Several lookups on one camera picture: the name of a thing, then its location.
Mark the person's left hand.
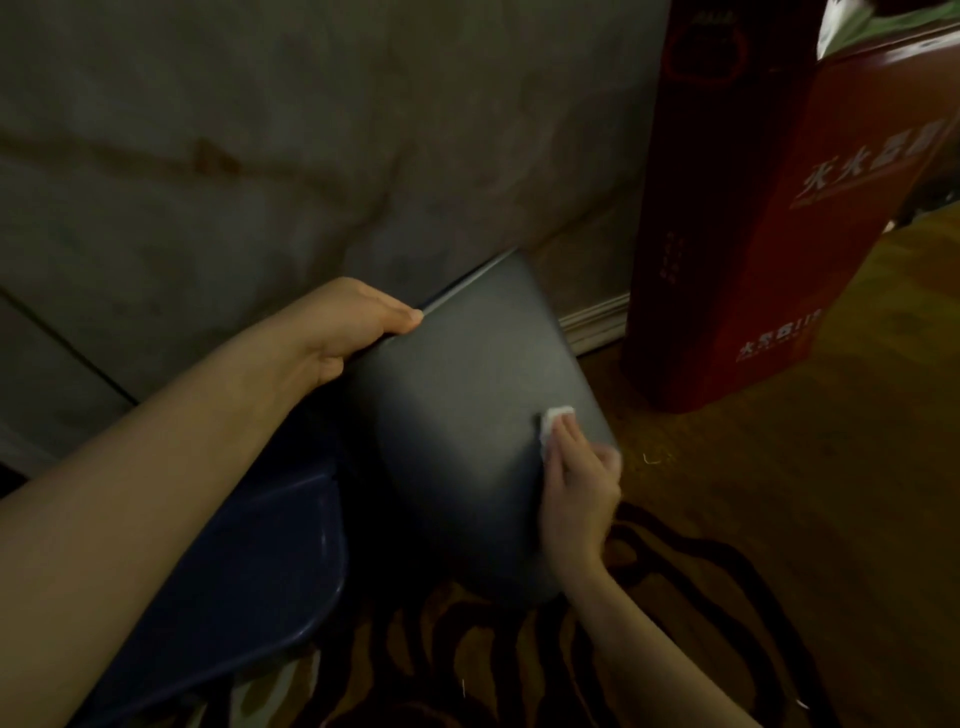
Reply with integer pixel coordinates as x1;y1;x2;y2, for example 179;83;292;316
264;276;426;390

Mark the person's right hand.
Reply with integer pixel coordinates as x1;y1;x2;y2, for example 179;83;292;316
538;411;624;585

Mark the white wipe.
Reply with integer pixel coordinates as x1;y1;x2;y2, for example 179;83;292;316
540;405;576;460

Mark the grey laptop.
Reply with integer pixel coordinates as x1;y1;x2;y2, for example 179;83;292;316
341;249;621;609

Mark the person's left forearm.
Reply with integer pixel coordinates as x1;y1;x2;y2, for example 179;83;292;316
0;318;320;728

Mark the person's right forearm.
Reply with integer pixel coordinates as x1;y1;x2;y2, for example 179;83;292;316
561;558;762;728

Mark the tiger striped garment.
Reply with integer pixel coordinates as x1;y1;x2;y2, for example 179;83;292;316
191;501;841;728

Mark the blue plastic chair seat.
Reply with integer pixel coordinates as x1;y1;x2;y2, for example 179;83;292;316
71;397;350;728

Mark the red cardboard box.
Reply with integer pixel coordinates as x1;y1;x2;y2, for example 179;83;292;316
621;0;960;415

